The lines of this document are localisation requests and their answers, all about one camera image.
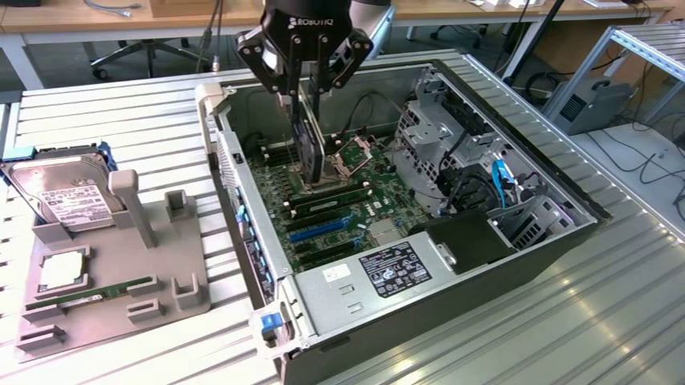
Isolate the wooden desk white frame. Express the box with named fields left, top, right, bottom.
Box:
left=0, top=0, right=267, bottom=91
left=389, top=0, right=676, bottom=79

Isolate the black power cable bundle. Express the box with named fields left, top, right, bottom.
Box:
left=433, top=163, right=502, bottom=213

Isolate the CPU socket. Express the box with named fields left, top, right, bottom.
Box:
left=292, top=160, right=347, bottom=197

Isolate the brown cardboard box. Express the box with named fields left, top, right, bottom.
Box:
left=150, top=0, right=229, bottom=18

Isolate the silver CPU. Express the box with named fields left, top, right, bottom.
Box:
left=36, top=252, right=88, bottom=294

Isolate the silver power supply unit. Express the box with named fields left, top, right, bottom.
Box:
left=288, top=232, right=470, bottom=338

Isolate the silver disk bay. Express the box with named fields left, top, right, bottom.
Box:
left=487, top=195, right=579, bottom=252

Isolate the grey hanging cable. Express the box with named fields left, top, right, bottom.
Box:
left=197, top=0, right=224, bottom=74

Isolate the grey parts rack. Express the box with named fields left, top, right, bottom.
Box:
left=13, top=168, right=213, bottom=365

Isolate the blue disk caddy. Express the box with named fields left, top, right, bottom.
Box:
left=0, top=140, right=120, bottom=189

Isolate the black office chair base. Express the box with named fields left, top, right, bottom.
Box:
left=88, top=38, right=213, bottom=79
left=429, top=23, right=488, bottom=49

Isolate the silver chipset heatsink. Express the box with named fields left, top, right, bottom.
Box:
left=368, top=220, right=403, bottom=246

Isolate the blue expansion slot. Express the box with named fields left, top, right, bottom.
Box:
left=288, top=221, right=348, bottom=243

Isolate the aluminium profile frame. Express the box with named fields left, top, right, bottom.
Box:
left=544, top=23, right=685, bottom=121

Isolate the black plastic air shroud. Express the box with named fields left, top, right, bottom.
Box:
left=408, top=210, right=519, bottom=276

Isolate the green motherboard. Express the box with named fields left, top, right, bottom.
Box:
left=243, top=130, right=433, bottom=274

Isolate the grey network cable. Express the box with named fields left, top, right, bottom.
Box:
left=84, top=0, right=144, bottom=18

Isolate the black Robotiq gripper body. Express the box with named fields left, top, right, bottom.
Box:
left=259, top=0, right=355, bottom=62

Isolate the silver metal drive cage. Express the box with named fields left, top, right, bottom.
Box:
left=392, top=66, right=515, bottom=213

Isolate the graphics card with metal bracket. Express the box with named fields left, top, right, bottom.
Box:
left=285, top=78, right=328, bottom=188

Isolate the grey control box with handle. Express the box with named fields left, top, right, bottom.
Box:
left=542, top=75, right=635, bottom=136

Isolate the open metal socket cover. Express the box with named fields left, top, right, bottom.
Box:
left=321, top=135, right=375, bottom=178

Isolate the blue SATA wire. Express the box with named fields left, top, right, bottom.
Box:
left=488, top=158, right=518, bottom=212

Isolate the black stand pole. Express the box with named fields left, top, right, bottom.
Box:
left=502, top=0, right=567, bottom=86

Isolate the open black PC case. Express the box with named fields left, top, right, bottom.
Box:
left=193, top=59, right=614, bottom=385

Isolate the black expansion slot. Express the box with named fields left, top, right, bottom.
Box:
left=293, top=239, right=357, bottom=261
left=297, top=249, right=360, bottom=270
left=283, top=210, right=344, bottom=233

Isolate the silver hard disk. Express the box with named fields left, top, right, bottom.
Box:
left=0, top=154, right=128, bottom=234

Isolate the green RAM stick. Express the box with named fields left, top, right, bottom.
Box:
left=291, top=188, right=372, bottom=213
left=24, top=276, right=154, bottom=313

